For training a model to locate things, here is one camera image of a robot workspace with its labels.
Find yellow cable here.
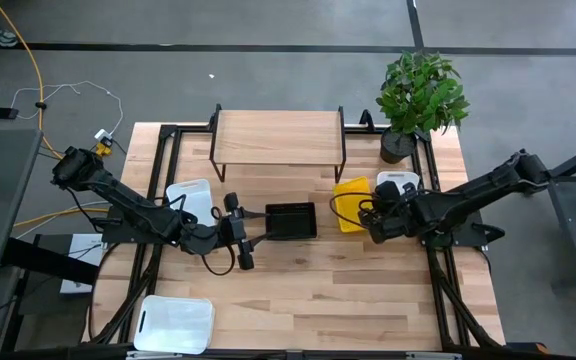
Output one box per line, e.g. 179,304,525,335
0,0,67,161
13,206,111,229

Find wooden shelf with black frame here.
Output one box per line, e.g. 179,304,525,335
209,103,348,184

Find yellow plastic mesh basket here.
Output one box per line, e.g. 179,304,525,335
331,175,373,235

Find green plant in black pot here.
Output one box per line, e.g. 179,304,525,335
375,49,471,165

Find white paper sheet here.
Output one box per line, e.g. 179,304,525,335
59,232,107,295

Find white cable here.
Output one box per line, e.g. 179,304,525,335
10,79,125,137

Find black plastic mesh basket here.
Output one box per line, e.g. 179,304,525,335
264,201,319,242

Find white plastic storage bin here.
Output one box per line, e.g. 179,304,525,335
376,170,422,194
165,178,215,229
132,294,216,356

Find black table frame rails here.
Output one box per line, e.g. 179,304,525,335
87,122,507,354

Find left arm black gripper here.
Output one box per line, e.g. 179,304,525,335
217,192,271,271

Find black beam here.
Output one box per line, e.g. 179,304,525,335
0,237,100,286

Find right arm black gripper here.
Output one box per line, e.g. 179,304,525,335
357,180,419,245

